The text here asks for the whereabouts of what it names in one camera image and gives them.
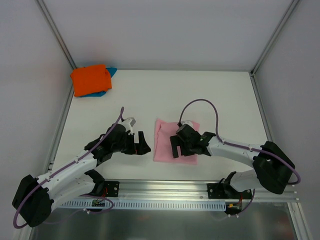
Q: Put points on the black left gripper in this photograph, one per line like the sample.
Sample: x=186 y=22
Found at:
x=133 y=144

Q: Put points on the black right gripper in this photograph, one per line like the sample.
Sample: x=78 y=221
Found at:
x=182 y=144

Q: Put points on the pink t-shirt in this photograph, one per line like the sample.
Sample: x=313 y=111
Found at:
x=162 y=151

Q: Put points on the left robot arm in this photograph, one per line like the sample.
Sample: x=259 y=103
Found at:
x=37 y=197

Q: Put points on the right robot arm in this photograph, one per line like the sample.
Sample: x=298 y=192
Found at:
x=270 y=169

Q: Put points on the folded blue t-shirt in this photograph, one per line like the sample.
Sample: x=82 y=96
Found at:
x=112 y=71

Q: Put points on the folded orange t-shirt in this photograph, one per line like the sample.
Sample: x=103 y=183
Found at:
x=91 y=80

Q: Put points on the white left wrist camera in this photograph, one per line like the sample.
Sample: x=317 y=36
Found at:
x=128 y=123

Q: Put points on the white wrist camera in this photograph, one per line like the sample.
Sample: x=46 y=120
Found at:
x=128 y=123
x=186 y=122

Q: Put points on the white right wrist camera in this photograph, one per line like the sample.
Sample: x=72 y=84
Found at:
x=186 y=122

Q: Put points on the aluminium mounting rail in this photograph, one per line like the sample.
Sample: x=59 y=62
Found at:
x=176 y=190

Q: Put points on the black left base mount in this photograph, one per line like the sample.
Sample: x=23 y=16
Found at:
x=109 y=189

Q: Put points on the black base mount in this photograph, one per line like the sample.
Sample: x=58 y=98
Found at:
x=109 y=189
x=217 y=191

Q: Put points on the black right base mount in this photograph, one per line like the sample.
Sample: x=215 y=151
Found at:
x=217 y=191

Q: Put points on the white slotted cable duct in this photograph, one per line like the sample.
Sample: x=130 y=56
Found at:
x=129 y=204

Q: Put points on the left aluminium frame post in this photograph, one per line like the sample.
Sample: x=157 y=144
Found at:
x=56 y=33

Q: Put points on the aluminium frame post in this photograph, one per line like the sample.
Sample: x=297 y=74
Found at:
x=275 y=35
x=56 y=33

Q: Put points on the right aluminium frame post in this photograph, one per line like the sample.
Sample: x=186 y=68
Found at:
x=275 y=35

